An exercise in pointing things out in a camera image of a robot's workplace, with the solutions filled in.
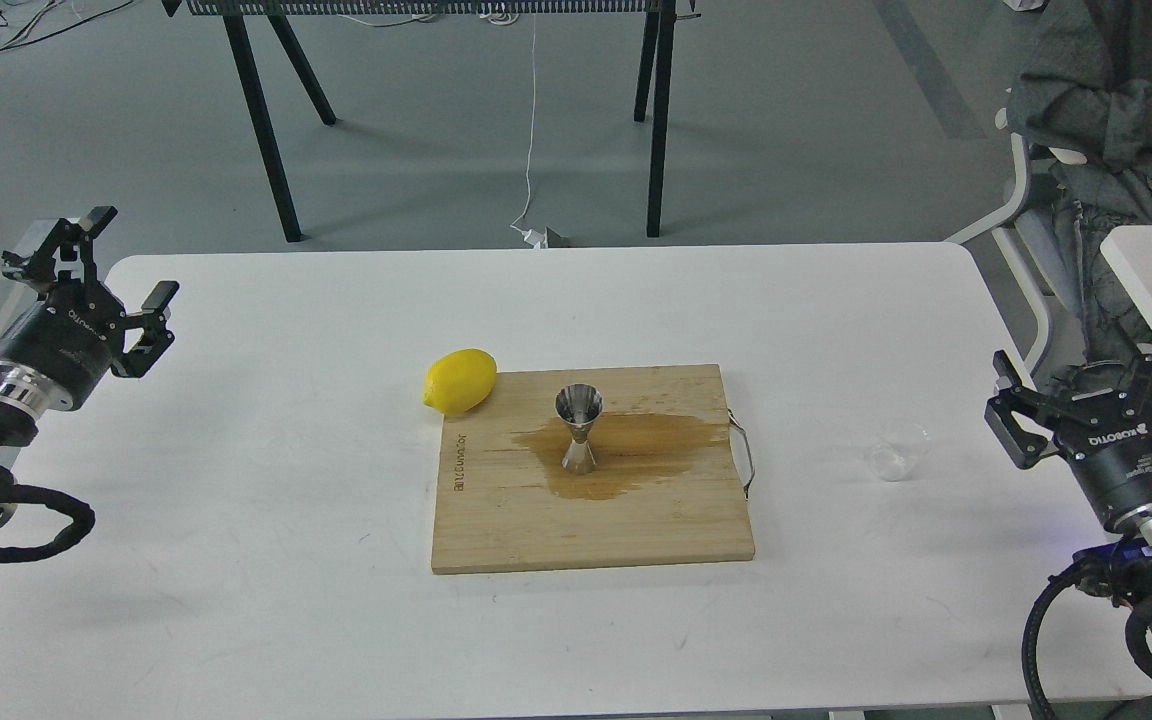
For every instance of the yellow lemon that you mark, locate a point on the yellow lemon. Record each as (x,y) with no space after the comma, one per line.
(460,381)

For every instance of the steel double jigger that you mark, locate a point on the steel double jigger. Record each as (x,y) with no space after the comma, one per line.
(579,406)

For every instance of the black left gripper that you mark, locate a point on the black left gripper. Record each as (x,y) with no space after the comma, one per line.
(54,354)

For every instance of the wooden cutting board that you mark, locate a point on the wooden cutting board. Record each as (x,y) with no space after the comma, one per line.
(665,488)

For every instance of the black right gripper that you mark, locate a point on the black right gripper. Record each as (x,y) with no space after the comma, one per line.
(1107,443)

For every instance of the black metal frame table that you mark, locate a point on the black metal frame table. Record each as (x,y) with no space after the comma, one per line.
(456,76)

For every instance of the metal board handle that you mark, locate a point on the metal board handle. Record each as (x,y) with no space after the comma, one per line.
(747,467)

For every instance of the white office chair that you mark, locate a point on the white office chair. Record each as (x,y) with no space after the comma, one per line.
(1023,229)

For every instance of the person in grey clothes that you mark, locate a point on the person in grey clothes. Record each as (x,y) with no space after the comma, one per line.
(1087,87)

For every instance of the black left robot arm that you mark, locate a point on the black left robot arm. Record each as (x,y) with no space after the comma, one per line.
(17,430)

